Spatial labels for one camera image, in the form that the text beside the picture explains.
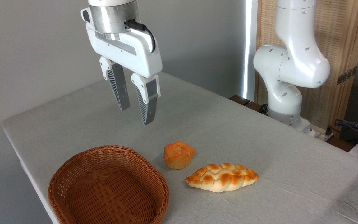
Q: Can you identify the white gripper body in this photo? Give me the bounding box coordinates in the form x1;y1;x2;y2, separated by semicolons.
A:
80;7;163;79

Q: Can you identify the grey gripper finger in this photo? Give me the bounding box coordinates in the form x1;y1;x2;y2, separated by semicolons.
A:
99;56;131;112
131;73;161;126

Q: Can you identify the braided bread loaf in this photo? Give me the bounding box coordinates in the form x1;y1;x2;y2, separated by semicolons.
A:
184;163;259;193

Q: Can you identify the orange muffin bread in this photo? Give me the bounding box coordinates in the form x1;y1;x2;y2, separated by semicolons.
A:
163;141;195;170

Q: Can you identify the brown wicker basket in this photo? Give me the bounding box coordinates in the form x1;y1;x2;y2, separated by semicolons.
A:
48;145;170;224

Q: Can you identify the grey tablecloth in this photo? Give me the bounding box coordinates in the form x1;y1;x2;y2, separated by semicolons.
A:
1;71;358;224

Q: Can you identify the dark brown wooden block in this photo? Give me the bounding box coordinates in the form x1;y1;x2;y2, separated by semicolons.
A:
229;95;250;106
244;101;268;115

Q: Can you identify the dark metal screen hinge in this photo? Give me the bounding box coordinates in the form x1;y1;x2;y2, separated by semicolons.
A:
337;66;358;85

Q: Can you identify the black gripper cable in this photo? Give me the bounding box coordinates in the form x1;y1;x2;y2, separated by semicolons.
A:
125;19;156;53

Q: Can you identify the black cable bundle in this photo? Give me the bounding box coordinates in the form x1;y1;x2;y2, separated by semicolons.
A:
326;119;358;147

